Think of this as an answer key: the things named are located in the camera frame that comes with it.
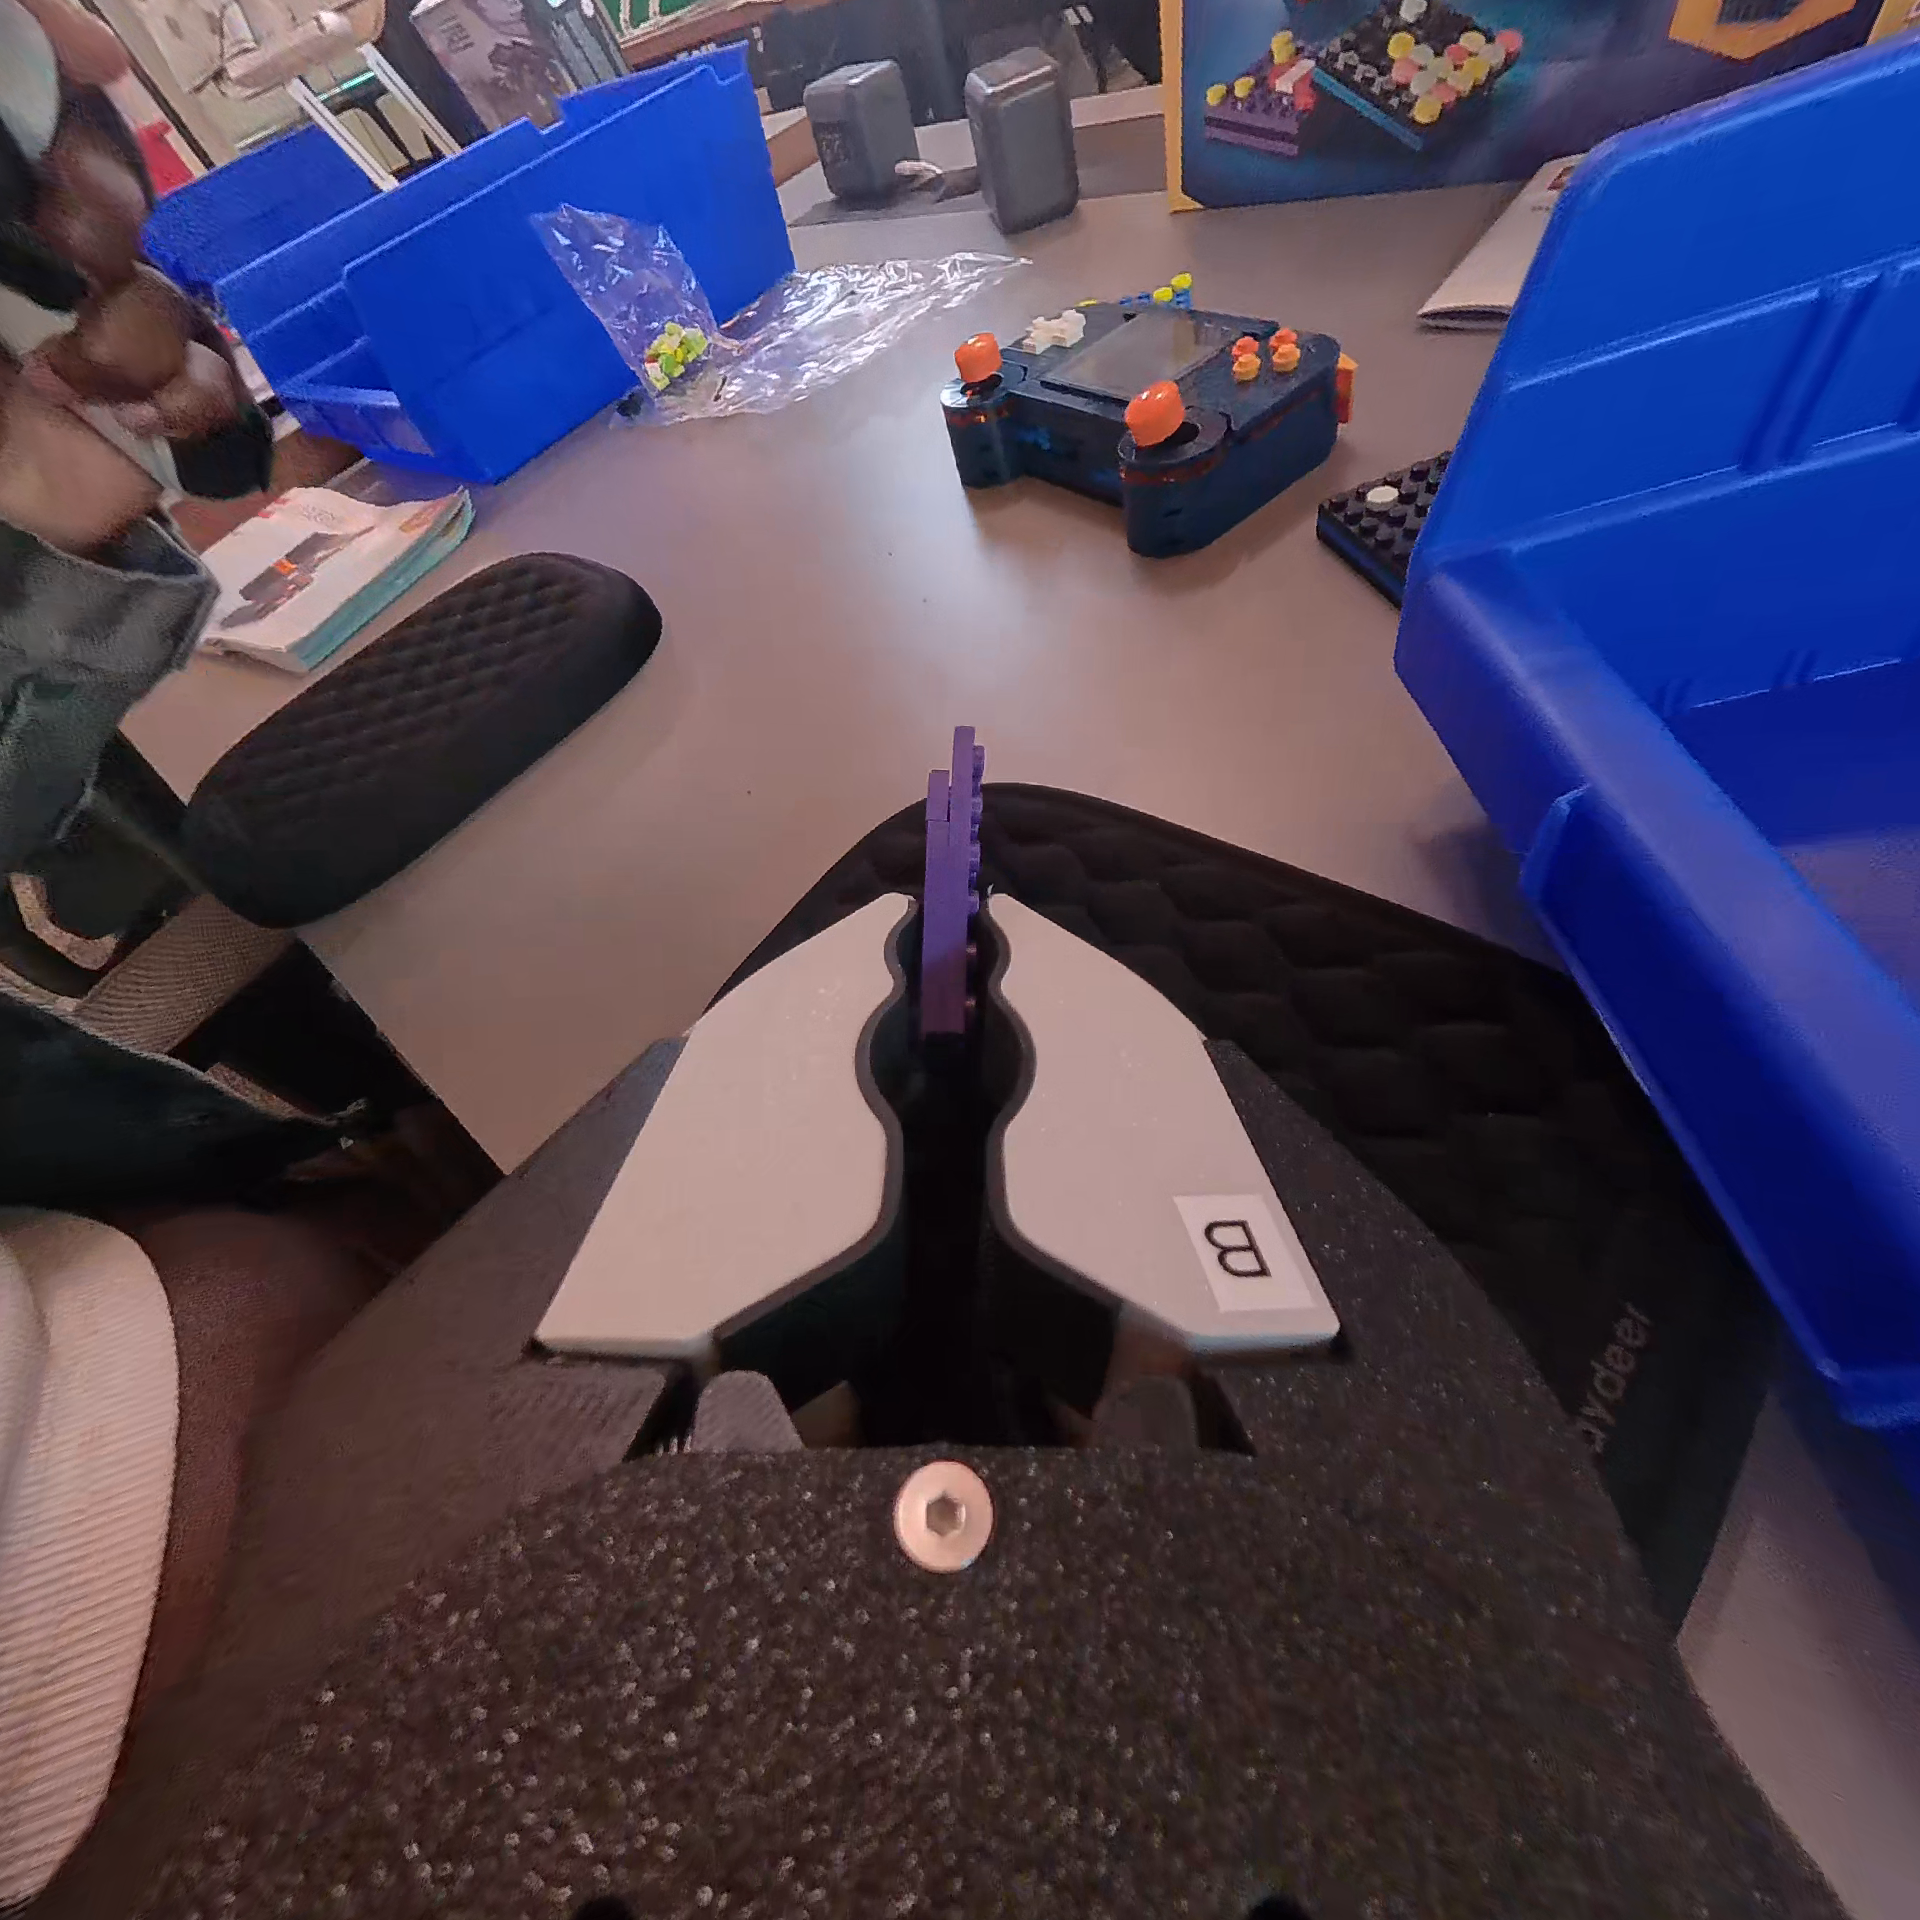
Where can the long blue plastic bin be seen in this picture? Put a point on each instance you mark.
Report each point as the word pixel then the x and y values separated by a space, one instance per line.
pixel 450 360
pixel 255 210

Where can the black plate with coloured studs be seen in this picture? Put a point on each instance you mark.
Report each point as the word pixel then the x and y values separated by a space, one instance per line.
pixel 1389 525

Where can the blue brick game console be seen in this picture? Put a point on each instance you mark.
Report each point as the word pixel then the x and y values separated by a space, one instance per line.
pixel 1170 450

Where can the black mouse wrist rest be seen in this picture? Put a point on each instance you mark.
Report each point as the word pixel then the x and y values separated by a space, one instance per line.
pixel 1349 1049

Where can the clear bag with green pieces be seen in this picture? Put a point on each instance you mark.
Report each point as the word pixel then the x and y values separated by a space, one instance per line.
pixel 629 301

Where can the flat clear plastic bag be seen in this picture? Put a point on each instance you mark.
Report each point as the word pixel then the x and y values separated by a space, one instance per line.
pixel 855 324

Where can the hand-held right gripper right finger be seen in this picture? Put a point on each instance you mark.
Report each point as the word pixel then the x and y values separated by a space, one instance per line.
pixel 1142 1156

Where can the white instruction booklet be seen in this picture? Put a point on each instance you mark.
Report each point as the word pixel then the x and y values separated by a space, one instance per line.
pixel 1499 255

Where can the teal-edged instruction booklet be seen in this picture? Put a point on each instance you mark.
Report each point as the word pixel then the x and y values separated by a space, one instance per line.
pixel 330 578

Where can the large purple brick plate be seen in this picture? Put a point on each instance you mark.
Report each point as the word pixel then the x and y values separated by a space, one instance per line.
pixel 953 901

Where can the person's printed white shirt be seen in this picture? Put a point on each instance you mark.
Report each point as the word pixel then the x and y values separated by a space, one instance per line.
pixel 75 1500

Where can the long black wrist rest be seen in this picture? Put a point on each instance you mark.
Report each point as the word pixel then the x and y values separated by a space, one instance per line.
pixel 421 721

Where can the dark grey cube charger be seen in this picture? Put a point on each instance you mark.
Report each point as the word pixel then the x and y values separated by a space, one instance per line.
pixel 857 136
pixel 1022 143

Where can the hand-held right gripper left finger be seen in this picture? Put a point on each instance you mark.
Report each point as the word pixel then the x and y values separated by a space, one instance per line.
pixel 750 1172

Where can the person's brown trousers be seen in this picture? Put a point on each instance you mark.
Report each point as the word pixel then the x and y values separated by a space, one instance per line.
pixel 255 1381

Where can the blue and yellow toy box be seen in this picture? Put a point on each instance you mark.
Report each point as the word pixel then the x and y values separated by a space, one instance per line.
pixel 1424 90

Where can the person's left hand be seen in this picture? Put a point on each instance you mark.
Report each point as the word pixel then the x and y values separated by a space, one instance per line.
pixel 119 346

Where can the grey printed toy box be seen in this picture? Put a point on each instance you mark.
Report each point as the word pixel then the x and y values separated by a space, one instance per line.
pixel 465 60

